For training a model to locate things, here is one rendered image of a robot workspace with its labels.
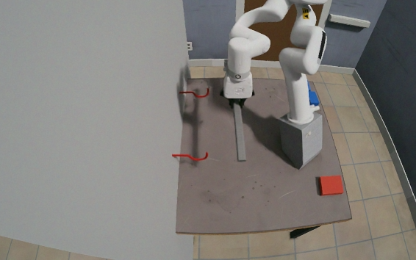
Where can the blue rectangular block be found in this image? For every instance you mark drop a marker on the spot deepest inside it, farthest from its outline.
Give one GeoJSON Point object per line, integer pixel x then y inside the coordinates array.
{"type": "Point", "coordinates": [313, 99]}

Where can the grey long bar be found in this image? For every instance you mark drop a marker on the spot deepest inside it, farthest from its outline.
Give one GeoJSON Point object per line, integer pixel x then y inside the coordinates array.
{"type": "Point", "coordinates": [238, 125]}

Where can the white wall panel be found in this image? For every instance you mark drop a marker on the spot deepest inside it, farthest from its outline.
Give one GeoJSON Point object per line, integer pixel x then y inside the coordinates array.
{"type": "Point", "coordinates": [89, 120]}

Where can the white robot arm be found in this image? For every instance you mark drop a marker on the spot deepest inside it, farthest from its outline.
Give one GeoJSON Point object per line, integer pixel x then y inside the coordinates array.
{"type": "Point", "coordinates": [246, 43]}

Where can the red flat square block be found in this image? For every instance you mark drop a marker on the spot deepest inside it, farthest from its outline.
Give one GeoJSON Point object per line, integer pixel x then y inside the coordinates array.
{"type": "Point", "coordinates": [330, 185]}

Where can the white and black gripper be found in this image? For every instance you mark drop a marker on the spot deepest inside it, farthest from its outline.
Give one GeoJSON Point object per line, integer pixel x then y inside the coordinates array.
{"type": "Point", "coordinates": [237, 88]}

